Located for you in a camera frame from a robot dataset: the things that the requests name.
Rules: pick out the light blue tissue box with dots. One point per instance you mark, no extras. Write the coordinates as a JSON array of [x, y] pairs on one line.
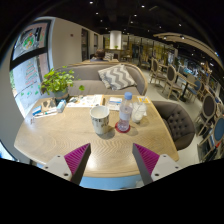
[[61, 106]]

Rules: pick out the clear blue-capped water bottle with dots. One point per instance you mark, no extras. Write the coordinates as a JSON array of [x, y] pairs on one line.
[[124, 115]]

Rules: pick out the white printed mug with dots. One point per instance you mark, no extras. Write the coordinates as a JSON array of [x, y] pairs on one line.
[[100, 121]]

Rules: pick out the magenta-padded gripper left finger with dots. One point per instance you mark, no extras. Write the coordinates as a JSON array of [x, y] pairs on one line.
[[76, 159]]

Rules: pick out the group of dining chairs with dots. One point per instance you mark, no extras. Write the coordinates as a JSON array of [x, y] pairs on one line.
[[171, 76]]

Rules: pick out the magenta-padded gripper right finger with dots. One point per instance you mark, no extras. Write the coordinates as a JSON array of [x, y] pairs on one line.
[[146, 159]]

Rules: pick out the grey curved sofa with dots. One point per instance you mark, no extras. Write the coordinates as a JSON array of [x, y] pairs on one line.
[[90, 85]]

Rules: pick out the flat round red coaster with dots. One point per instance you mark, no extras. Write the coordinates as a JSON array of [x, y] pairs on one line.
[[117, 128]]

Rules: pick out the paper menu on wooden board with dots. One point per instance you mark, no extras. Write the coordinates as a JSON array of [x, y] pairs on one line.
[[83, 101]]

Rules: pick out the grey tufted armchair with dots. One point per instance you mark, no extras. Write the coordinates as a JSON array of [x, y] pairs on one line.
[[176, 123]]

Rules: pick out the clear plastic cup with straw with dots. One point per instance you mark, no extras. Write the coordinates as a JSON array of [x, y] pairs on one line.
[[138, 115]]

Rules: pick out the wooden card holder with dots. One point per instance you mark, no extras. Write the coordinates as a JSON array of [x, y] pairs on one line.
[[48, 104]]

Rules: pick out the group of ceiling lights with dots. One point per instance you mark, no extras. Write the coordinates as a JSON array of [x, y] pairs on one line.
[[143, 6]]

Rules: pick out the blue white card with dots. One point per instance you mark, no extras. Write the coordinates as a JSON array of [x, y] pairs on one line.
[[37, 110]]

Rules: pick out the colourful window poster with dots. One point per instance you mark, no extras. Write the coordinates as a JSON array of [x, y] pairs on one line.
[[30, 40]]

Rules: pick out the grey white chevron pillow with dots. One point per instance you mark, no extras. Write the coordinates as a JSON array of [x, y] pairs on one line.
[[117, 77]]

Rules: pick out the yellow table card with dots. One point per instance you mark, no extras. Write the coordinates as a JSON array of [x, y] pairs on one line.
[[143, 99]]

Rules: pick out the green potted plant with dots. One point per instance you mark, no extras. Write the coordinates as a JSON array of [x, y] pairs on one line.
[[58, 81]]

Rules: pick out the person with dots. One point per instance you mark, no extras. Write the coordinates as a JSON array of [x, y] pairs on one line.
[[99, 55]]

